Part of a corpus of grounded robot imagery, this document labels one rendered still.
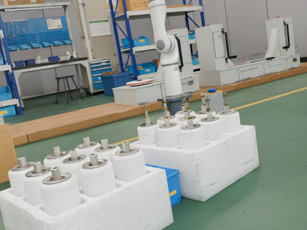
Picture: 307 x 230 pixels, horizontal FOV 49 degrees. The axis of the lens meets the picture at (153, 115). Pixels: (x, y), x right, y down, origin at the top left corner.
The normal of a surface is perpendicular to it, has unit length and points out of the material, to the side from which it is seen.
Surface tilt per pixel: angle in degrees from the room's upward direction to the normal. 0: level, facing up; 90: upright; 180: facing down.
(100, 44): 90
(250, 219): 0
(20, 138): 90
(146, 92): 90
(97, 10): 90
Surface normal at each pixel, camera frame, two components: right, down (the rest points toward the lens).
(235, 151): 0.68, 0.01
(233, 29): -0.84, 0.22
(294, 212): -0.16, -0.97
